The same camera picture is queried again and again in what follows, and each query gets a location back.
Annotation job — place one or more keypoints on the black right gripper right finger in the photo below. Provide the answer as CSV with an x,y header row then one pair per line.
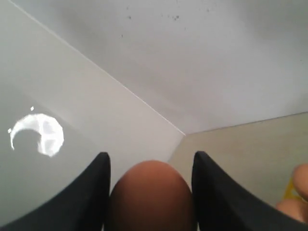
x,y
221,204

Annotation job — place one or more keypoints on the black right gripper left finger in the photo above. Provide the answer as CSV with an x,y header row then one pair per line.
x,y
81,206

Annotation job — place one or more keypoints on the brown egg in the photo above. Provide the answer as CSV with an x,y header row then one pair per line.
x,y
151,196
300,180
294,208

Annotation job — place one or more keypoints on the yellow plastic egg tray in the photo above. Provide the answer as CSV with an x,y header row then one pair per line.
x,y
290,192

